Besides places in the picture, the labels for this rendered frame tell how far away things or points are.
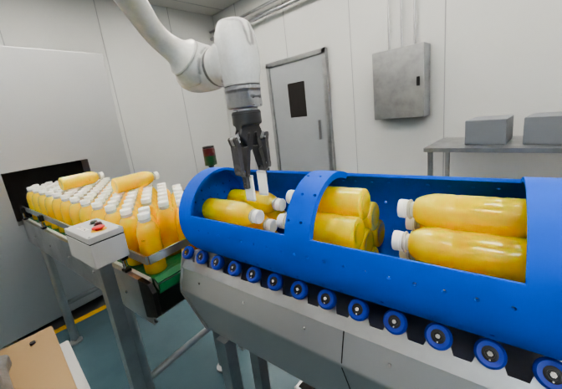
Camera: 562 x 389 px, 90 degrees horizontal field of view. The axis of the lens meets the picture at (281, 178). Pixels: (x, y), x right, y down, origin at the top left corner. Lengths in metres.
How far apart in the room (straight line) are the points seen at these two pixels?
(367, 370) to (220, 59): 0.75
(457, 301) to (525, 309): 0.08
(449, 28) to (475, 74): 0.58
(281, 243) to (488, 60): 3.41
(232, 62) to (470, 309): 0.65
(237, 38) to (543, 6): 3.37
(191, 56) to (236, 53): 0.14
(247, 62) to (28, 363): 0.67
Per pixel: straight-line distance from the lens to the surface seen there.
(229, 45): 0.72
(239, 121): 0.72
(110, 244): 1.02
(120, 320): 1.22
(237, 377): 1.29
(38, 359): 0.65
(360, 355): 0.72
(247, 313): 0.88
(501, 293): 0.53
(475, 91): 3.82
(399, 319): 0.65
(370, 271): 0.57
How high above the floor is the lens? 1.39
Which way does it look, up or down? 13 degrees down
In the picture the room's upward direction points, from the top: 7 degrees counter-clockwise
